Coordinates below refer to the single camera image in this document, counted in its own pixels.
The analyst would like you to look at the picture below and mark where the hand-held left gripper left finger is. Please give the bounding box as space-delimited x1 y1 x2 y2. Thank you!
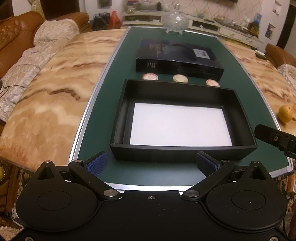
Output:
30 151 121 201

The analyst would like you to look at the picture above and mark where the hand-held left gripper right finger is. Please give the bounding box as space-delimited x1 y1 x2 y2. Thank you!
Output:
182 151 272 201

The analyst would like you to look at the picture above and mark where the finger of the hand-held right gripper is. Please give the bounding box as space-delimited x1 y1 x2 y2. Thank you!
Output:
254 124 296 160

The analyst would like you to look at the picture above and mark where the black box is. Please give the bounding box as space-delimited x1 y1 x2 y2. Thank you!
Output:
110 79 258 161

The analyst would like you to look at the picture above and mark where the cream coin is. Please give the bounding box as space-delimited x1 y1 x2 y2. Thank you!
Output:
173 74 189 83

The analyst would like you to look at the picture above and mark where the dark blue printed box lid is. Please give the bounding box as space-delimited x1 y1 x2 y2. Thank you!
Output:
135 39 225 81

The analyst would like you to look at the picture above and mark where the orange fruit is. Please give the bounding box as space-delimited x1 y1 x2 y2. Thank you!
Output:
278 105 296 124

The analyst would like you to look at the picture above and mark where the white paper liner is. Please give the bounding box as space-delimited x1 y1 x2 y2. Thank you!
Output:
129 103 233 147

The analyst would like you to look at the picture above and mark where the lace armchair cover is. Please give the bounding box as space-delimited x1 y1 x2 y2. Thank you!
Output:
277 64 296 93

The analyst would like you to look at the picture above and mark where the brown leather armchair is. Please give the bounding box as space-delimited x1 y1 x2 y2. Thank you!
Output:
265 43 296 70

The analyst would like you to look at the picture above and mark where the green table mat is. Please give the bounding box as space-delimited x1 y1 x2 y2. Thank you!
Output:
68 25 290 189

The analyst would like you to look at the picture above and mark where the white TV cabinet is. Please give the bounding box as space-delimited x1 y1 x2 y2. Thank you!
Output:
122 9 264 50

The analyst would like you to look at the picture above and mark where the tea tray with teaware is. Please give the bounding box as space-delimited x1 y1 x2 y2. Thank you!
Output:
214 15 247 29

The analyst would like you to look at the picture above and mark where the white lace sofa cover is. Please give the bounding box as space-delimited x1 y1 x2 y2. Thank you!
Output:
0 19 80 123

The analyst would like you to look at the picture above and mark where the black bag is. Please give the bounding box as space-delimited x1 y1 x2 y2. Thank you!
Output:
93 13 111 30

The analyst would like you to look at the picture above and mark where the red plastic bag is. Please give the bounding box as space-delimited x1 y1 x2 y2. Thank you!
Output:
109 10 122 28

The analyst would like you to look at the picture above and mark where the crystal glass lidded bowl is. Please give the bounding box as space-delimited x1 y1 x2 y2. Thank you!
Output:
161 9 189 35

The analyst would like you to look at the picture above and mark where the brown leather sofa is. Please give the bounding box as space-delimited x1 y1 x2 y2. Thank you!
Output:
0 11 90 78

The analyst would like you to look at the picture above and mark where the wide glass jar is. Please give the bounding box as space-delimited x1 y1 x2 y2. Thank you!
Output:
138 0 156 10

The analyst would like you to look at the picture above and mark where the black cable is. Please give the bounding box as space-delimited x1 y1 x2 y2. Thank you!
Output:
0 64 41 99

